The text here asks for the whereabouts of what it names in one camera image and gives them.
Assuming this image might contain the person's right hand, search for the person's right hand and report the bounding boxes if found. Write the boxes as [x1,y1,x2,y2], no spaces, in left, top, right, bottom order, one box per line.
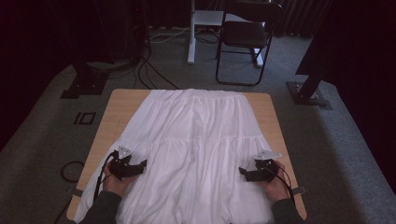
[261,160,290,203]

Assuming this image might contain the black stand with base plate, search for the black stand with base plate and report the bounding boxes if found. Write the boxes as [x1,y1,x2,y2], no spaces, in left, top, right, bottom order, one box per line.
[60,59,110,100]

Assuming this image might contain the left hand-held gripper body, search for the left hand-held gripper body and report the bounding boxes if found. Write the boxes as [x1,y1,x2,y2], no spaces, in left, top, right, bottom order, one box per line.
[108,145,141,181]

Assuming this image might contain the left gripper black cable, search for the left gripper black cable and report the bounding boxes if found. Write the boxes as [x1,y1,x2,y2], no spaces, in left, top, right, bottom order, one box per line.
[92,151,119,203]

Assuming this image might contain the person's left hand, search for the person's left hand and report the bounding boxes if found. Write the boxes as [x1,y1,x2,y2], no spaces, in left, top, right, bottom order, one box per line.
[102,161,135,198]

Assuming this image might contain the dark pleated curtain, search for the dark pleated curtain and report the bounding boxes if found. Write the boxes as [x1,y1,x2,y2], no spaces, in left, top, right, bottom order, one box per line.
[274,0,332,39]

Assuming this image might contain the white floor cable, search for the white floor cable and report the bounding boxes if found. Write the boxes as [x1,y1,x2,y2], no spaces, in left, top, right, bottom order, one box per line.
[148,25,191,45]

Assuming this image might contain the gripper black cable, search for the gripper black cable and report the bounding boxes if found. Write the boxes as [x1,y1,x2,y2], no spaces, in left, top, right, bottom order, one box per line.
[92,151,119,203]
[273,163,297,206]

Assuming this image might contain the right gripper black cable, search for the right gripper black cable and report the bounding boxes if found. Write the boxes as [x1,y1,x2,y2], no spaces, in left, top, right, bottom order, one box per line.
[273,163,297,206]

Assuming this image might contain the black folding chair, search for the black folding chair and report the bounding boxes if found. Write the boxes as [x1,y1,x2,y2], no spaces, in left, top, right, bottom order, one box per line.
[215,0,284,88]

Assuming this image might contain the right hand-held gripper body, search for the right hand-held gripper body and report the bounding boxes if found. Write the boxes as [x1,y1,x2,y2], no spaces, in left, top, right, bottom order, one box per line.
[247,150,283,183]

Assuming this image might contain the black floor cables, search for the black floor cables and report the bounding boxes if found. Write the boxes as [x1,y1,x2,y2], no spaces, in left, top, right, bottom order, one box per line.
[133,46,182,91]

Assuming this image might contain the white tiered skirt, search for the white tiered skirt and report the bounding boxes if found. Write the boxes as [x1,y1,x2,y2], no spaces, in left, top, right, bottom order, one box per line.
[73,89,279,224]

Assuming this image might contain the black coiled cable ring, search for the black coiled cable ring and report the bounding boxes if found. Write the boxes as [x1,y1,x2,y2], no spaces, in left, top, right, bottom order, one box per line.
[60,160,86,184]

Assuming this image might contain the black slanted stand base plate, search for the black slanted stand base plate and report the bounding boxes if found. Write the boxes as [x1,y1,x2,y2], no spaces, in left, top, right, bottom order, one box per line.
[286,36,333,111]

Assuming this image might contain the white desk frame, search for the white desk frame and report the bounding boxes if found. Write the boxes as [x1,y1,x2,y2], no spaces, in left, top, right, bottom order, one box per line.
[187,0,265,68]

